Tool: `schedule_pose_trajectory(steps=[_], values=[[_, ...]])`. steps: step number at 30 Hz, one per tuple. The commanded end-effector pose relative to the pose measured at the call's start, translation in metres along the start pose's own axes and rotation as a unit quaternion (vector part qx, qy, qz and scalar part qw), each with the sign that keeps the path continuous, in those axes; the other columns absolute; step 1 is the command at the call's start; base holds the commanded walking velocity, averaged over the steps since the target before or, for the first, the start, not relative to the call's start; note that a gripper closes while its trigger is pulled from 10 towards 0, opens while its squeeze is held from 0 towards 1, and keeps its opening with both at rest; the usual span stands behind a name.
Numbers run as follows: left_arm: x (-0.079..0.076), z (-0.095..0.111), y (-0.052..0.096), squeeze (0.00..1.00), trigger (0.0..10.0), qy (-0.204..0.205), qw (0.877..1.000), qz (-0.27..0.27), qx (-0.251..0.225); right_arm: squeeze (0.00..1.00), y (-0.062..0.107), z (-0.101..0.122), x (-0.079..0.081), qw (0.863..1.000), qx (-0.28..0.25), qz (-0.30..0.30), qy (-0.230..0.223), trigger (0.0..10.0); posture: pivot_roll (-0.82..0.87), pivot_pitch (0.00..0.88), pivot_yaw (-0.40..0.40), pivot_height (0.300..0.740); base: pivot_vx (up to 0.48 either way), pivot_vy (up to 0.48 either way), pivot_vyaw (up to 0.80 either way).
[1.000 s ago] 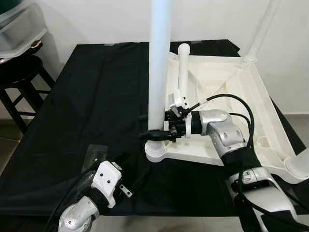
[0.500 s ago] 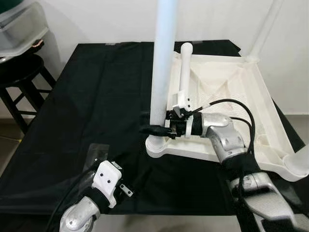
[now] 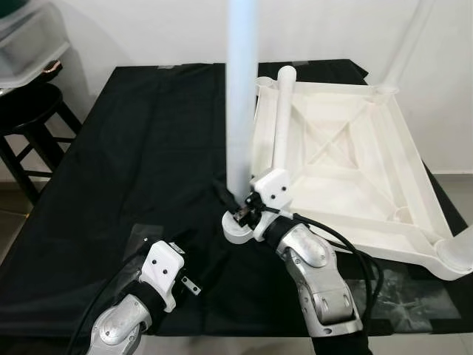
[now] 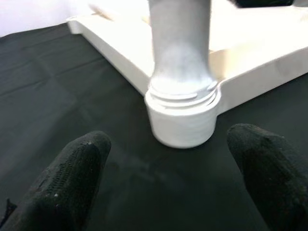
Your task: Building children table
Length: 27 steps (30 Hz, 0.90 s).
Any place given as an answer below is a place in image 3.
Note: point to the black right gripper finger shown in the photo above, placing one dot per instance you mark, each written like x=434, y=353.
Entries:
x=225, y=196

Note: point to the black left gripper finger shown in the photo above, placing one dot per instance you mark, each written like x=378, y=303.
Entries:
x=217, y=270
x=185, y=242

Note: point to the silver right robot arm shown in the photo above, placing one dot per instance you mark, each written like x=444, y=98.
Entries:
x=318, y=274

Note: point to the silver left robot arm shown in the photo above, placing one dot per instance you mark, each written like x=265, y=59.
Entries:
x=122, y=322

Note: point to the clear crumpled plastic sheet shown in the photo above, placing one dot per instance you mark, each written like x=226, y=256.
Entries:
x=403, y=296
x=144, y=237

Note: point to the black tablecloth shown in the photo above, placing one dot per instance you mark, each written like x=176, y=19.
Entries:
x=148, y=148

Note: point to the white plastic table top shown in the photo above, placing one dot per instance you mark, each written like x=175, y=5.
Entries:
x=347, y=163

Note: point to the black wooden stool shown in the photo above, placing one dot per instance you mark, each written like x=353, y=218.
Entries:
x=29, y=111

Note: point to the clear plastic storage box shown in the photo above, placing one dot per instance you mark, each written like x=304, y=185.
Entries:
x=29, y=44

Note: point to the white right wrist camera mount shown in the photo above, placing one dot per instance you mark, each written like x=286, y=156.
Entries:
x=272, y=188

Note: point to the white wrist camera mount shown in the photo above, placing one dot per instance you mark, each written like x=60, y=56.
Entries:
x=272, y=188
x=162, y=270

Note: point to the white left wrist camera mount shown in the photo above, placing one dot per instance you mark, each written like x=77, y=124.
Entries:
x=162, y=270

